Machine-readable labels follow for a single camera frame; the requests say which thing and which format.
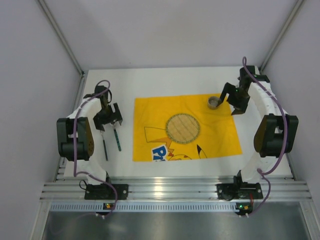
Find green handled fork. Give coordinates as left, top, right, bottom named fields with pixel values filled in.
left=100, top=131, right=109, bottom=161

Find aluminium frame corner post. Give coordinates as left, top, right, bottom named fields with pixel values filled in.
left=259, top=0, right=306, bottom=72
left=37, top=0, right=87, bottom=76

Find white slotted cable duct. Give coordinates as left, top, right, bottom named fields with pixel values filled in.
left=50, top=201, right=252, bottom=213

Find green handled spoon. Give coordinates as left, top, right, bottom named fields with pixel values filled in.
left=112, top=124, right=122, bottom=152

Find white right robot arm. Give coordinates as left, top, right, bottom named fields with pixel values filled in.
left=216, top=74, right=299, bottom=201

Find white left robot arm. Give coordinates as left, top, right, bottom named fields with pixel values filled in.
left=56, top=91, right=129, bottom=200

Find round woven yellow plate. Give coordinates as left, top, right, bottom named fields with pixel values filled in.
left=165, top=113, right=201, bottom=145

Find yellow printed cloth placemat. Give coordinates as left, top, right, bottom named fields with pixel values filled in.
left=133, top=94, right=242, bottom=162

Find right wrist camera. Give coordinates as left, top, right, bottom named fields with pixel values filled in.
left=239, top=65, right=256, bottom=89

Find aluminium frame corner post right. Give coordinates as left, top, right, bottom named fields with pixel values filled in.
left=259, top=0, right=306, bottom=72

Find speckled ceramic cup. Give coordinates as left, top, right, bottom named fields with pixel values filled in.
left=207, top=96, right=222, bottom=110

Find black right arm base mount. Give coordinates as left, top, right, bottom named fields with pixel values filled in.
left=216, top=183, right=263, bottom=201

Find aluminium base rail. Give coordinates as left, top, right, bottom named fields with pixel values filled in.
left=40, top=176, right=312, bottom=202

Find aluminium frame corner post left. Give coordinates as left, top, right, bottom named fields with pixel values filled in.
left=37, top=0, right=87, bottom=76

